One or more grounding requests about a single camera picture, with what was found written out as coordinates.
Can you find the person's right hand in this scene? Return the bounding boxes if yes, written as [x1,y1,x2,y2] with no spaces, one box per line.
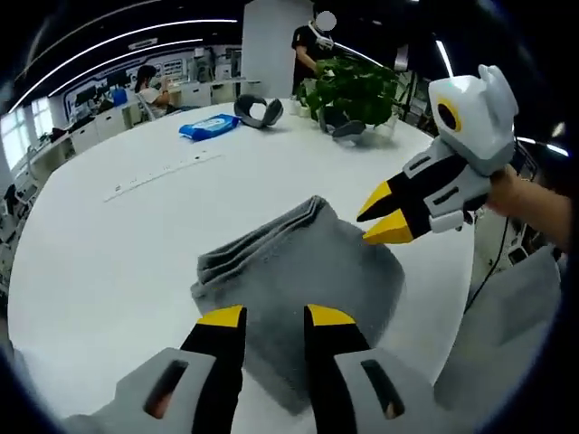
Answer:
[484,165,527,220]

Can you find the grey towel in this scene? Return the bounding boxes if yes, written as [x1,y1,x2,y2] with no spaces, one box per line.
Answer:
[189,194,407,416]

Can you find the white table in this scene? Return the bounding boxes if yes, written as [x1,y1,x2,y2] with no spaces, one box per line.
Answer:
[6,97,476,434]

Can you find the blue wet wipes packet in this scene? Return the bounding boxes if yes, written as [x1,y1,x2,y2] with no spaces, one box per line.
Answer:
[178,112,242,144]

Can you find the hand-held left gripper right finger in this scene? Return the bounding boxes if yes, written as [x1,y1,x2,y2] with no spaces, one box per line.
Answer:
[302,303,458,434]

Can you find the person's pale garment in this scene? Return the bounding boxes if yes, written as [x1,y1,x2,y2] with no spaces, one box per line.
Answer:
[432,246,565,410]

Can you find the ceiling light strip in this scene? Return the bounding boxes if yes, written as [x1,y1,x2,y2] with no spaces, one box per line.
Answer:
[8,19,239,114]
[47,39,205,99]

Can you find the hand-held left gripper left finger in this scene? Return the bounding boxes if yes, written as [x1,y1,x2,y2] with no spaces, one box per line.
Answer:
[67,303,249,434]

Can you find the green potted plant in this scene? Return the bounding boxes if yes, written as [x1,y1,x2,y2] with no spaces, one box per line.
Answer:
[298,54,402,133]

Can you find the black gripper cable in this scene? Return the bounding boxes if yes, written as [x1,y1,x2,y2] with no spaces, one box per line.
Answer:
[469,215,515,309]

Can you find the white low cabinets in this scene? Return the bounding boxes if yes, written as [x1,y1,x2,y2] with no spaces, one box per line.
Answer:
[67,101,153,155]

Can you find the clear glass vase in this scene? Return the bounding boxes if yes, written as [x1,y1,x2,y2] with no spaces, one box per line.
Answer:
[370,115,402,139]

